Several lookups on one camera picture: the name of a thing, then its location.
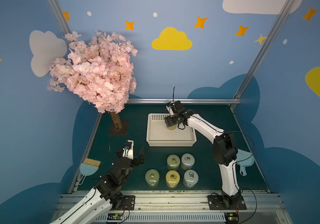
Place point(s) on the yellow tea canister back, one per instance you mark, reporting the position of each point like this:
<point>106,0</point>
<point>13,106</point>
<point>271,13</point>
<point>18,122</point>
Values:
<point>172,127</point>

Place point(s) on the left green circuit board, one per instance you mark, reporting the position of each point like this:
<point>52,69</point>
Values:
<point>114,217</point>

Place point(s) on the white perforated plastic basket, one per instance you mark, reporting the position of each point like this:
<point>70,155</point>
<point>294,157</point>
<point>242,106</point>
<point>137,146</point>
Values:
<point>158,135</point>

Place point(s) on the green tea canister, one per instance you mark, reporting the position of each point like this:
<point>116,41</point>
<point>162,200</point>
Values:
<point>152,177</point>
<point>173,162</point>

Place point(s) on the dark square tree base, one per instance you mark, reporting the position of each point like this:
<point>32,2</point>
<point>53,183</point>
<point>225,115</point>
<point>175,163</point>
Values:
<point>123,131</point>

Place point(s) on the pink cherry blossom tree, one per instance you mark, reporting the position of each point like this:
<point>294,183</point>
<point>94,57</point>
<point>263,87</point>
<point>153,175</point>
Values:
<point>100,72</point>

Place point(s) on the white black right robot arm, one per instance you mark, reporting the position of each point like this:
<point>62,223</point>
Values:
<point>224,149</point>

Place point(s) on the blue tea canister front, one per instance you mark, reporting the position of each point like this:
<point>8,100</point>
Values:
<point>190,178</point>

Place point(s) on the light blue dustpan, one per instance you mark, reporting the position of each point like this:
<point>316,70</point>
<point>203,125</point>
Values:
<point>244,159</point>

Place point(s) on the brown tree trunk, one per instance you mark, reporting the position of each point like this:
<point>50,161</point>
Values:
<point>116,120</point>

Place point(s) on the aluminium base rail track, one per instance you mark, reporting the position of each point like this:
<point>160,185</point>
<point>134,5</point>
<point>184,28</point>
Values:
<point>186,207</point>

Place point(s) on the yellow tea canister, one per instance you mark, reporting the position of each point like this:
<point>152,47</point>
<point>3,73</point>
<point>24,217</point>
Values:
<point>172,127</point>
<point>172,179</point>

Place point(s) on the green tea canister front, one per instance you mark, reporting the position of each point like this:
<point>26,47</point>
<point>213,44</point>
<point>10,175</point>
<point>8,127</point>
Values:
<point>152,177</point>

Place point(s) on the aluminium frame rail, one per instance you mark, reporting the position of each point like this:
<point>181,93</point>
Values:
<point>187,101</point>

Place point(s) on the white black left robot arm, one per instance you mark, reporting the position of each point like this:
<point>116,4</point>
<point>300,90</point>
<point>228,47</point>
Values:
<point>106,193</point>

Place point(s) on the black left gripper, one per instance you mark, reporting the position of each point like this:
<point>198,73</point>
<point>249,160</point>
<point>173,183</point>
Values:
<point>135,160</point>

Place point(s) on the blue tea canister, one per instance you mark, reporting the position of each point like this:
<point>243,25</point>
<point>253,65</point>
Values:
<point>190,178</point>
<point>187,161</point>

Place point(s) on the green tea canister back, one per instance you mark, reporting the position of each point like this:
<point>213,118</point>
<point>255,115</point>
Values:
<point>173,162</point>

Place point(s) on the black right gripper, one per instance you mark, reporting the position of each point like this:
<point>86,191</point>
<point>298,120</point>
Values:
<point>171,120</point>

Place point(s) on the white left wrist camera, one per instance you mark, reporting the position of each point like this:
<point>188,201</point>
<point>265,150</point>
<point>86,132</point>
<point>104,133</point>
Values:
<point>128,148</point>

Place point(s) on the light blue hand brush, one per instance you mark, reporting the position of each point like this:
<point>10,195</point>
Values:
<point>89,167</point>

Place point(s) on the green circuit board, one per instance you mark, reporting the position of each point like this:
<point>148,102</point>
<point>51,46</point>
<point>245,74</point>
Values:
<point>231,218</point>
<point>114,217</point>

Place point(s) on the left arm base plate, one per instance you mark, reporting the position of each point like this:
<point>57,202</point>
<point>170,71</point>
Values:
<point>126,202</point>

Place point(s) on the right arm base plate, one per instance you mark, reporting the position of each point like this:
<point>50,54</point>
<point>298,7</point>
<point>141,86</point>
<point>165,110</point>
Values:
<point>218,202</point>

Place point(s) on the blue tea canister back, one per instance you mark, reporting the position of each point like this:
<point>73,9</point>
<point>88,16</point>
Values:
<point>187,161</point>

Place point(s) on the yellow tea canister front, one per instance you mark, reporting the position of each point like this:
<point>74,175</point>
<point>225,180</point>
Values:
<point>172,179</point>

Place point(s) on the right green circuit board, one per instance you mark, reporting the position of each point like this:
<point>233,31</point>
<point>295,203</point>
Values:
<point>231,218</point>

